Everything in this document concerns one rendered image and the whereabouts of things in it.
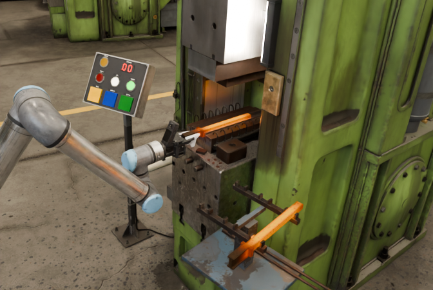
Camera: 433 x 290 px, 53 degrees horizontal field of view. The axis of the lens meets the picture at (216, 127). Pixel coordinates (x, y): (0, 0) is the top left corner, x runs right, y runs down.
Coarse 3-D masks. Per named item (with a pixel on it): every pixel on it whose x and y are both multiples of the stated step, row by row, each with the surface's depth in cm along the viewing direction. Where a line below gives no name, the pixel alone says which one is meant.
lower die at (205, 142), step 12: (240, 108) 231; (252, 108) 230; (204, 120) 217; (216, 120) 215; (252, 120) 217; (204, 132) 201; (216, 132) 203; (228, 132) 204; (240, 132) 208; (204, 144) 203
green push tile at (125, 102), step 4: (124, 96) 222; (120, 100) 223; (124, 100) 222; (128, 100) 221; (132, 100) 221; (120, 104) 223; (124, 104) 222; (128, 104) 221; (120, 108) 222; (124, 108) 222; (128, 108) 221
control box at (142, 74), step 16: (96, 64) 232; (112, 64) 228; (128, 64) 224; (144, 64) 221; (96, 80) 230; (128, 80) 223; (144, 80) 220; (128, 96) 222; (144, 96) 224; (128, 112) 221
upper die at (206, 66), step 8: (192, 56) 193; (200, 56) 188; (192, 64) 194; (200, 64) 189; (208, 64) 185; (216, 64) 181; (224, 64) 184; (232, 64) 187; (240, 64) 190; (248, 64) 193; (256, 64) 197; (200, 72) 191; (208, 72) 186; (216, 72) 183; (224, 72) 186; (232, 72) 189; (240, 72) 192; (248, 72) 195; (216, 80) 185
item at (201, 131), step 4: (240, 116) 216; (244, 116) 216; (248, 116) 217; (228, 120) 212; (232, 120) 212; (236, 120) 212; (240, 120) 214; (212, 124) 206; (216, 124) 207; (220, 124) 207; (224, 124) 208; (200, 128) 201; (204, 128) 203; (208, 128) 203; (212, 128) 204; (188, 132) 198; (192, 132) 198; (196, 132) 198; (200, 132) 200; (184, 136) 195; (200, 136) 201
